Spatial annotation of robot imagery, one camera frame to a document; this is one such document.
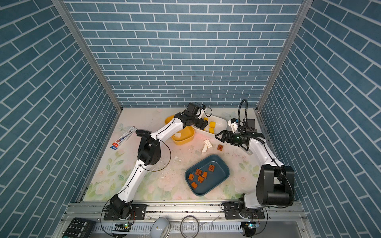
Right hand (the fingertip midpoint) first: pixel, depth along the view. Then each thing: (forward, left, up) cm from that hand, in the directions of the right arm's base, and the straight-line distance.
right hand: (220, 136), depth 86 cm
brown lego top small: (-14, +4, -14) cm, 20 cm away
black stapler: (+9, +56, -14) cm, 58 cm away
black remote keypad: (-48, +64, -12) cm, 81 cm away
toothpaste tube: (-2, +68, -13) cm, 69 cm away
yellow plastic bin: (+13, +22, -17) cm, 31 cm away
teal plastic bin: (-18, +7, -13) cm, 23 cm away
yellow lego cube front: (+19, +4, -13) cm, 23 cm away
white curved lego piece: (-2, +9, -13) cm, 16 cm away
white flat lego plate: (+4, +7, -14) cm, 16 cm away
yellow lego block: (+14, +5, -14) cm, 20 cm away
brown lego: (-25, +13, -13) cm, 31 cm away
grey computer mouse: (-46, +26, -7) cm, 53 cm away
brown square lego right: (+1, -1, -14) cm, 14 cm away
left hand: (+17, +11, -6) cm, 21 cm away
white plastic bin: (+19, -2, -12) cm, 23 cm away
